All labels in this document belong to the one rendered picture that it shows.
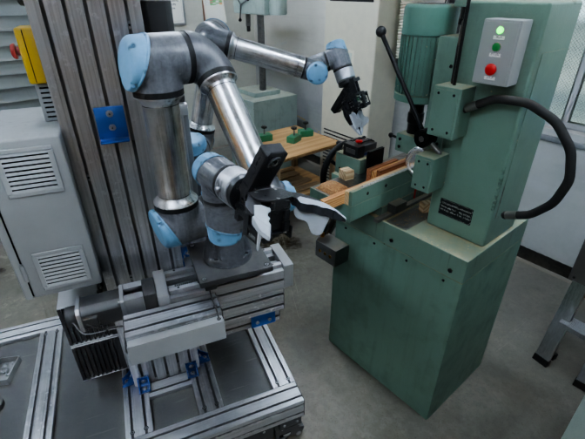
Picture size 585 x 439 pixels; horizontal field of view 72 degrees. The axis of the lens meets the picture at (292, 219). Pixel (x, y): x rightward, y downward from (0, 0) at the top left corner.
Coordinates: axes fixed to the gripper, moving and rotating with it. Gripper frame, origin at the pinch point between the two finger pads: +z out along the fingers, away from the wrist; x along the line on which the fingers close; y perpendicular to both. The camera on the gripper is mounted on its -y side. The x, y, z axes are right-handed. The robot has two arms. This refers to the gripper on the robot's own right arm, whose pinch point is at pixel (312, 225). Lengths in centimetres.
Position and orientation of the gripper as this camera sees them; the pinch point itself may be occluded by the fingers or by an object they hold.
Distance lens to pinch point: 61.2
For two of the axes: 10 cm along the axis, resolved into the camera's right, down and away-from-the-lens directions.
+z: 6.0, 4.0, -6.9
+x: -7.9, 1.8, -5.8
